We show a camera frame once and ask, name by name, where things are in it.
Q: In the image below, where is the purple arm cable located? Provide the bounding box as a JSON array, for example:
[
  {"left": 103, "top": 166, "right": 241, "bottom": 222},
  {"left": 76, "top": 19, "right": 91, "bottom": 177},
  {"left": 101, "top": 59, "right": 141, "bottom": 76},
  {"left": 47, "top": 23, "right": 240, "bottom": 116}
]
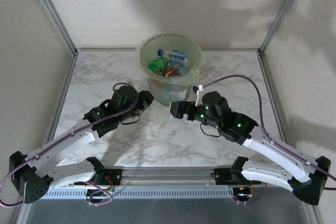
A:
[
  {"left": 0, "top": 82, "right": 140, "bottom": 208},
  {"left": 202, "top": 74, "right": 336, "bottom": 205}
]

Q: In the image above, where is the green bottle yellow cap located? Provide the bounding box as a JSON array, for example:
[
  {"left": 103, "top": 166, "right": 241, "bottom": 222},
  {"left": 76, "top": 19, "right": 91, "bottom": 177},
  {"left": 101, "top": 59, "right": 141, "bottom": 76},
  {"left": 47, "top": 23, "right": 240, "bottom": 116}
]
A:
[{"left": 148, "top": 57, "right": 169, "bottom": 74}]

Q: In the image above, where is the wide aluminium extrusion beam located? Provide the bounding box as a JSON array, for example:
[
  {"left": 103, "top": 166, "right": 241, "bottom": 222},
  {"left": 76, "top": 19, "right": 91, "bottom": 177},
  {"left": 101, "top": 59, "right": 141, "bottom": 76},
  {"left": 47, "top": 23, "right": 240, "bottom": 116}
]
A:
[{"left": 25, "top": 165, "right": 312, "bottom": 188}]

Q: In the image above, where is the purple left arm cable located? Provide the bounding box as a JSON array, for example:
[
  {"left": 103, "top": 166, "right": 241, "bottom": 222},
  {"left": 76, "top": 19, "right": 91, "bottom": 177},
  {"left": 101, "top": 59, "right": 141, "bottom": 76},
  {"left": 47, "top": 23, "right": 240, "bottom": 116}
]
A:
[{"left": 0, "top": 82, "right": 140, "bottom": 208}]

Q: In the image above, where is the metal mesh waste bin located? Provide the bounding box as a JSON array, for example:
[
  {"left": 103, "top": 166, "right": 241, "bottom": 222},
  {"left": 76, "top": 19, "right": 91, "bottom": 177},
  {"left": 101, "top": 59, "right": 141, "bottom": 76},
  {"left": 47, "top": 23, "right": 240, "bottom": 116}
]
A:
[{"left": 139, "top": 33, "right": 203, "bottom": 106}]

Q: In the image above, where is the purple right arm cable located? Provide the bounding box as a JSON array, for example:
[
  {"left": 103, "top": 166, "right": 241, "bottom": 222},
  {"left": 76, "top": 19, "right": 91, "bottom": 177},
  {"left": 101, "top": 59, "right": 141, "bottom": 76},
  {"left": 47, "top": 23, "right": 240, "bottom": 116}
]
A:
[{"left": 202, "top": 74, "right": 336, "bottom": 205}]

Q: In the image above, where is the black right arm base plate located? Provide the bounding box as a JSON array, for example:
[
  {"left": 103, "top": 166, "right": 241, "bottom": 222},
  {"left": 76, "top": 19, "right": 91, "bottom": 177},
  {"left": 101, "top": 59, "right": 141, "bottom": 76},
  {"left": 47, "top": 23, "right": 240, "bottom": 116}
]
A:
[{"left": 213, "top": 167, "right": 263, "bottom": 185}]

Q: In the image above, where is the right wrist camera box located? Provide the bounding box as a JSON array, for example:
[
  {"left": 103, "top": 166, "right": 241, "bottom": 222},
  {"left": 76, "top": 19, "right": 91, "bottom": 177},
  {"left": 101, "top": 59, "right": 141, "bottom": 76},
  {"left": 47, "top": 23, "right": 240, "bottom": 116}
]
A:
[{"left": 192, "top": 84, "right": 205, "bottom": 104}]

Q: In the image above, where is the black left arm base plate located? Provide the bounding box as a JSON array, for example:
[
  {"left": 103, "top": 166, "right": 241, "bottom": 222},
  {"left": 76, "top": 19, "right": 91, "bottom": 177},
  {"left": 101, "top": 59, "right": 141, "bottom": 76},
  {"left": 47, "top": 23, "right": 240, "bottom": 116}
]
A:
[{"left": 101, "top": 168, "right": 123, "bottom": 186}]

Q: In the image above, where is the aluminium frame post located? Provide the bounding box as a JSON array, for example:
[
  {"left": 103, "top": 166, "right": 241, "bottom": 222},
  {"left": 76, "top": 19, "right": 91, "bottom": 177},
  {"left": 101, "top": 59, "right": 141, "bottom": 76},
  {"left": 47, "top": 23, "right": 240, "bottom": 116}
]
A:
[
  {"left": 258, "top": 0, "right": 312, "bottom": 55},
  {"left": 23, "top": 0, "right": 79, "bottom": 55}
]

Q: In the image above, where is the grey metal panel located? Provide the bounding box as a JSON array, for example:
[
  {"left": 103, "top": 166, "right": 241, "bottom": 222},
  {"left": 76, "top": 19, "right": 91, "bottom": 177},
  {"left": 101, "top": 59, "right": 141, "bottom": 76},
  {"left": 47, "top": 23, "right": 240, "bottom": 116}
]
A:
[{"left": 26, "top": 198, "right": 308, "bottom": 224}]

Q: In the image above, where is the aluminium frame rail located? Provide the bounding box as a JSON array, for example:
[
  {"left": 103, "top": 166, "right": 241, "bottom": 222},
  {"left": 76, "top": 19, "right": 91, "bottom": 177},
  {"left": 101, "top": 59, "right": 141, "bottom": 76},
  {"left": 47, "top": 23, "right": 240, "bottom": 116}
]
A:
[
  {"left": 44, "top": 52, "right": 79, "bottom": 154},
  {"left": 77, "top": 47, "right": 261, "bottom": 52},
  {"left": 258, "top": 52, "right": 302, "bottom": 162}
]

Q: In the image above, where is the grey slotted cable duct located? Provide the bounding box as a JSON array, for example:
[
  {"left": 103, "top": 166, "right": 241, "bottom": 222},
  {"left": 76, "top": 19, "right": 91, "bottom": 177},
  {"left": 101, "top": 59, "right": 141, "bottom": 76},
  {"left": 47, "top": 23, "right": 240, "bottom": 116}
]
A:
[{"left": 46, "top": 187, "right": 235, "bottom": 200}]

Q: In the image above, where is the aluminium frame leg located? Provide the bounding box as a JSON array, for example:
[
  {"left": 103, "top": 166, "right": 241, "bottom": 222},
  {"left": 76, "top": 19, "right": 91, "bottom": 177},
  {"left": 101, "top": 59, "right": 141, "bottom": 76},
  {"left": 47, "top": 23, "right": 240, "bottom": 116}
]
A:
[
  {"left": 10, "top": 202, "right": 31, "bottom": 224},
  {"left": 299, "top": 197, "right": 322, "bottom": 224}
]

